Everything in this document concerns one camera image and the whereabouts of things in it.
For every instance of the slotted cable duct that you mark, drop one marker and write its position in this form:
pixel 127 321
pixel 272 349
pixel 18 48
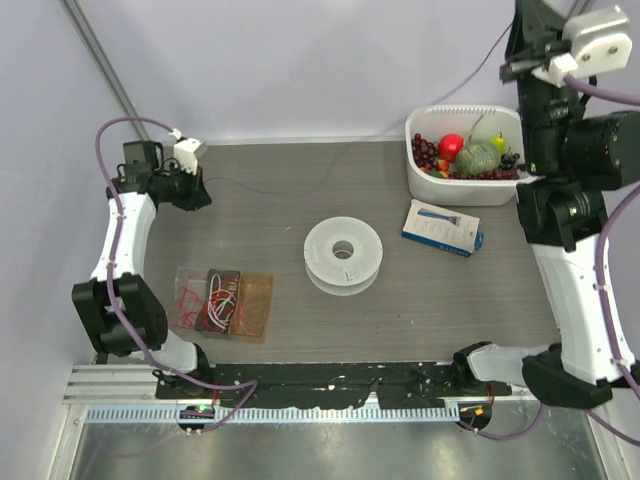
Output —
pixel 192 414

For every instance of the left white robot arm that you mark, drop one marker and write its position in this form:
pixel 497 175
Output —
pixel 120 313

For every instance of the blue white razor box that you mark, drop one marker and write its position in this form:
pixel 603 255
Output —
pixel 443 229

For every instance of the red apple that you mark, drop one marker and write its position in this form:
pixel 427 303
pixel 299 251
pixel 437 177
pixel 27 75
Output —
pixel 449 146

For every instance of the black grape bunch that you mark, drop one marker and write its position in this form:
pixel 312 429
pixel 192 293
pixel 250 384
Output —
pixel 509 160

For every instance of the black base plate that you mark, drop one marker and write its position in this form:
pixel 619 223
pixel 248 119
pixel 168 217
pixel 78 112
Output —
pixel 397 385

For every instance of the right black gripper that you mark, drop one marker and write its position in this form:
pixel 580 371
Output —
pixel 536 31

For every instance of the red grapes front row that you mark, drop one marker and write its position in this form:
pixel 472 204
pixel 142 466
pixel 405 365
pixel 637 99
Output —
pixel 497 174

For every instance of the yellow pear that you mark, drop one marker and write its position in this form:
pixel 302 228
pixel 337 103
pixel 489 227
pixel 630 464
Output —
pixel 499 142

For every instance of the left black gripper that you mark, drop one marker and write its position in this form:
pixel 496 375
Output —
pixel 198 196

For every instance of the dark red grape bunch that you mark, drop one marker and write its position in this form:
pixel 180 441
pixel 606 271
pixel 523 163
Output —
pixel 425 153

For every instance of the white plastic basket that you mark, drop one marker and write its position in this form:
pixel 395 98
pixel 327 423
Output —
pixel 481 122

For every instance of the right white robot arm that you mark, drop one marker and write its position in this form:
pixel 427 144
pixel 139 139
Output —
pixel 580 141

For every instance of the white plastic cable spool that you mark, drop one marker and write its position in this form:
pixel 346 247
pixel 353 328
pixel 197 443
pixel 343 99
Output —
pixel 342 255

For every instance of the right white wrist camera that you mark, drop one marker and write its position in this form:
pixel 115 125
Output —
pixel 599 42

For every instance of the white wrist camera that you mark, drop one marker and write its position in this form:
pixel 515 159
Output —
pixel 599 42
pixel 187 152

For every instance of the green netted melon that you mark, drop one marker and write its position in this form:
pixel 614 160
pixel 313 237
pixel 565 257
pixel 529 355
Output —
pixel 476 157

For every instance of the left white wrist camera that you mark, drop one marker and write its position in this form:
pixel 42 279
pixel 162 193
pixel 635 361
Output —
pixel 187 152

